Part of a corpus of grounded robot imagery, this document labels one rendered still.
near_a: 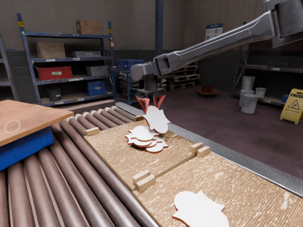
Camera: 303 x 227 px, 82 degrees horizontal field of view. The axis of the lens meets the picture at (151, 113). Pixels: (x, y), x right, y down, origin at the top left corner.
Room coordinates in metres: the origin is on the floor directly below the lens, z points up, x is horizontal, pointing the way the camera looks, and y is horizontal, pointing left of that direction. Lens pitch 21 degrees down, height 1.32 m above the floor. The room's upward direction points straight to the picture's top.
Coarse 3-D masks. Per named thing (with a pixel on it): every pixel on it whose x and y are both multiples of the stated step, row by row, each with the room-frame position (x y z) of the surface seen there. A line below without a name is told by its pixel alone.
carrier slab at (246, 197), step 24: (192, 168) 0.48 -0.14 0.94; (216, 168) 0.48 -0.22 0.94; (240, 168) 0.48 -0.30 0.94; (144, 192) 0.38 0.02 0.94; (168, 192) 0.38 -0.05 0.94; (216, 192) 0.38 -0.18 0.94; (240, 192) 0.38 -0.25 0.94; (264, 192) 0.38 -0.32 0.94; (288, 192) 0.38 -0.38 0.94; (168, 216) 0.30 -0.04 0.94; (240, 216) 0.30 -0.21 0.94; (264, 216) 0.30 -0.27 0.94; (288, 216) 0.30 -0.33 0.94
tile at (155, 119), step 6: (150, 108) 0.73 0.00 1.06; (156, 108) 0.74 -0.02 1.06; (150, 114) 0.70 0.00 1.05; (156, 114) 0.71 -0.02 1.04; (162, 114) 0.73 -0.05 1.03; (150, 120) 0.68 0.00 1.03; (156, 120) 0.69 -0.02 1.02; (162, 120) 0.70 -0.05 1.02; (168, 120) 0.72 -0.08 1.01; (150, 126) 0.65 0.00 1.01; (156, 126) 0.67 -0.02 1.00; (162, 126) 0.68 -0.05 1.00; (162, 132) 0.65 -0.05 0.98
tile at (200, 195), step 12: (180, 192) 0.37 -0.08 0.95; (192, 192) 0.37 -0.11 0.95; (180, 204) 0.33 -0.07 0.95; (192, 204) 0.33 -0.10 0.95; (204, 204) 0.33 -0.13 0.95; (216, 204) 0.33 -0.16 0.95; (180, 216) 0.29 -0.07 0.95; (192, 216) 0.29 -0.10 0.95; (204, 216) 0.29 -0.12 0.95; (216, 216) 0.29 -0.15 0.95
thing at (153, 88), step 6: (150, 78) 0.70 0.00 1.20; (156, 78) 0.71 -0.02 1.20; (144, 84) 0.72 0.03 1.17; (150, 84) 0.70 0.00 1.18; (156, 84) 0.71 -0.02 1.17; (138, 90) 0.71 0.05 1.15; (144, 90) 0.71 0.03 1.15; (150, 90) 0.70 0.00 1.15; (156, 90) 0.71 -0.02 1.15; (162, 90) 0.73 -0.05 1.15
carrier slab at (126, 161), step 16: (112, 128) 0.79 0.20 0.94; (128, 128) 0.79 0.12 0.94; (96, 144) 0.64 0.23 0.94; (112, 144) 0.64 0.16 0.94; (176, 144) 0.64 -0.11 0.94; (192, 144) 0.64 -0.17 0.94; (112, 160) 0.52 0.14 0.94; (128, 160) 0.52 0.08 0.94; (144, 160) 0.52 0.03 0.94; (160, 160) 0.52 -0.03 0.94; (176, 160) 0.52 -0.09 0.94; (128, 176) 0.44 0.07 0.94
